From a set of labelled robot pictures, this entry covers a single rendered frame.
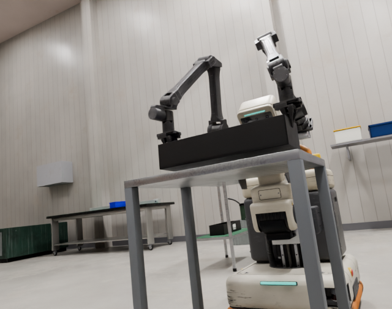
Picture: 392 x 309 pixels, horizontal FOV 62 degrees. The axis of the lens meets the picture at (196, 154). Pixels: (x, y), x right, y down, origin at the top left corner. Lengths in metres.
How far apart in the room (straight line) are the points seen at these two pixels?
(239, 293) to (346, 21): 5.93
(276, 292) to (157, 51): 7.18
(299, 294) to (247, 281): 0.27
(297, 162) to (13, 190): 10.68
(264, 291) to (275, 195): 0.49
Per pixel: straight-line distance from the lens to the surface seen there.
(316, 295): 1.06
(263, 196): 1.84
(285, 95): 1.31
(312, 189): 2.04
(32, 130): 10.94
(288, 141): 1.21
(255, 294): 1.86
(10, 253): 8.17
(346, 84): 6.66
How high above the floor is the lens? 0.66
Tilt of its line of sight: 9 degrees up
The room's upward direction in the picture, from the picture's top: 6 degrees counter-clockwise
